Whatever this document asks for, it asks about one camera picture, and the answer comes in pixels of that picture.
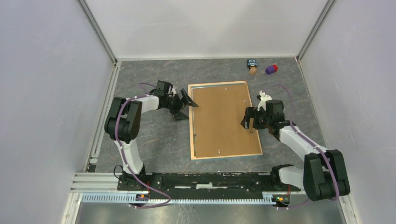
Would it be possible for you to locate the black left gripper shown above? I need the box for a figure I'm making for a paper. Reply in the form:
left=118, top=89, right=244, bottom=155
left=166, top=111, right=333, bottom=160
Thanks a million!
left=164, top=90, right=198, bottom=121

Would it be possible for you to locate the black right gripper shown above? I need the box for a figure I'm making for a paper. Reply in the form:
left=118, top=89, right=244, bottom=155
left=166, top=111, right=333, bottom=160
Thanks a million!
left=240, top=107, right=271, bottom=130

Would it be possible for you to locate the wooden picture frame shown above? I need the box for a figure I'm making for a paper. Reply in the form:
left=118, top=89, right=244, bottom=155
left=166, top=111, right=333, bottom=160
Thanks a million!
left=187, top=80, right=264, bottom=161

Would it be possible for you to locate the brown cardboard backing board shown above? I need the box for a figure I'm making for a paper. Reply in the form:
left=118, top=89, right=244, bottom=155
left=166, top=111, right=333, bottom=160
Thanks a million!
left=191, top=83, right=263, bottom=158

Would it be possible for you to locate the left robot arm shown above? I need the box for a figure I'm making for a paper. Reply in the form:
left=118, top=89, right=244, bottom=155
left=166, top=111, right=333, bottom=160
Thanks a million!
left=104, top=81, right=198, bottom=190

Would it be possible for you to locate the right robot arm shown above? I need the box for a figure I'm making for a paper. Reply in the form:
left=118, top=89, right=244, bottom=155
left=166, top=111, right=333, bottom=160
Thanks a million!
left=241, top=99, right=351, bottom=201

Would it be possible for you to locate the small wooden cube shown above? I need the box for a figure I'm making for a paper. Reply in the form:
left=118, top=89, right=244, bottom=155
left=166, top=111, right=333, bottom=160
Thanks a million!
left=249, top=67, right=257, bottom=75

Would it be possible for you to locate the purple and red block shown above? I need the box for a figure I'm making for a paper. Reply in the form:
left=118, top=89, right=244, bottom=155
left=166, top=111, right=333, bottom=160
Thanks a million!
left=265, top=64, right=278, bottom=75

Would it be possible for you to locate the blue owl toy block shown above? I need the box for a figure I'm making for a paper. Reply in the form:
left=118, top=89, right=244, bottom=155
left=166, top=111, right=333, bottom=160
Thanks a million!
left=247, top=59, right=257, bottom=69

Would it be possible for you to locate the light blue toothed strip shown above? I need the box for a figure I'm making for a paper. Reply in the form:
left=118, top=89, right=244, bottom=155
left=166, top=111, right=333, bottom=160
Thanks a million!
left=81, top=193, right=275, bottom=205

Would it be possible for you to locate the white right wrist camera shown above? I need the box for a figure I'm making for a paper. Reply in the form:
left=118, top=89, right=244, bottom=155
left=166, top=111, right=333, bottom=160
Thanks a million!
left=257, top=91, right=272, bottom=111

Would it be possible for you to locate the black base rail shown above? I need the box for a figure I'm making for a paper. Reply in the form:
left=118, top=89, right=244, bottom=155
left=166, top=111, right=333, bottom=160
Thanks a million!
left=117, top=172, right=294, bottom=200

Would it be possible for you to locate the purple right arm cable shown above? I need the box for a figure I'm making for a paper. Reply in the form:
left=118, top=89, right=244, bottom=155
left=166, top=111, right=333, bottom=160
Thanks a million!
left=260, top=84, right=340, bottom=211

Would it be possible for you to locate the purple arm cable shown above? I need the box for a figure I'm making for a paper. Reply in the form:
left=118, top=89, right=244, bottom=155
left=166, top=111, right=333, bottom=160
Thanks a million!
left=260, top=84, right=340, bottom=211
left=113, top=82, right=171, bottom=210

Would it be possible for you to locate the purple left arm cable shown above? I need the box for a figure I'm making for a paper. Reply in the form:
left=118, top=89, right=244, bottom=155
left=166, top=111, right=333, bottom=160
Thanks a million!
left=113, top=82, right=171, bottom=210

